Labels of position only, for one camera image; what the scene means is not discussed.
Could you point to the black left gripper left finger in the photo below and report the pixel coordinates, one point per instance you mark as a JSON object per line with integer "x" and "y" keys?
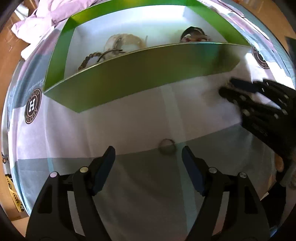
{"x": 65, "y": 209}

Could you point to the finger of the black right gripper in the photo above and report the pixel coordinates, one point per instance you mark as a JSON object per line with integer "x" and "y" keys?
{"x": 252, "y": 87}
{"x": 239, "y": 97}

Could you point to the gold flower brooch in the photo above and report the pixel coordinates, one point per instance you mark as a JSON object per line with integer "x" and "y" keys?
{"x": 229, "y": 84}

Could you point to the cream white wristwatch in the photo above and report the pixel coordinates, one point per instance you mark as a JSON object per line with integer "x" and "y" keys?
{"x": 123, "y": 43}

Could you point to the silver metal bangle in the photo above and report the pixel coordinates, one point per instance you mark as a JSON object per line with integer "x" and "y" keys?
{"x": 110, "y": 54}

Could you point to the right hand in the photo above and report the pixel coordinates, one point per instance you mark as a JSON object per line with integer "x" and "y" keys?
{"x": 278, "y": 162}

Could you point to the patterned bed sheet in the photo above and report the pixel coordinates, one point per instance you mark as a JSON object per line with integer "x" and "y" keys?
{"x": 185, "y": 168}

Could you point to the green cardboard box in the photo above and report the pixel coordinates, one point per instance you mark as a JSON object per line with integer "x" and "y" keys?
{"x": 142, "y": 69}

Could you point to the pink crumpled blanket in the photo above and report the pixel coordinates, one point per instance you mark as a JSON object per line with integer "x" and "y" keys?
{"x": 45, "y": 17}

